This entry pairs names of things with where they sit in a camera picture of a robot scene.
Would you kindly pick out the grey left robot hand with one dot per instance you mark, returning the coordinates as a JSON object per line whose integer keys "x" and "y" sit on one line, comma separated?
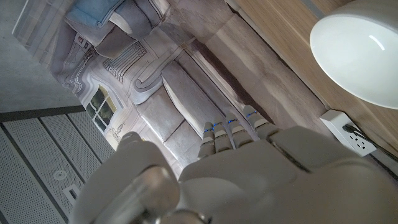
{"x": 264, "y": 186}

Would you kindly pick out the white bowl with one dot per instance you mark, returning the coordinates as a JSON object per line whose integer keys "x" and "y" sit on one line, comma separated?
{"x": 357, "y": 56}

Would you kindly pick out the white power strip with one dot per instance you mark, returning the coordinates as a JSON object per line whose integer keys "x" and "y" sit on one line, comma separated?
{"x": 332, "y": 121}

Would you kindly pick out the printed living room backdrop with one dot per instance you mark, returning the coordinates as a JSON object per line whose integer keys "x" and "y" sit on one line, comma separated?
{"x": 186, "y": 77}

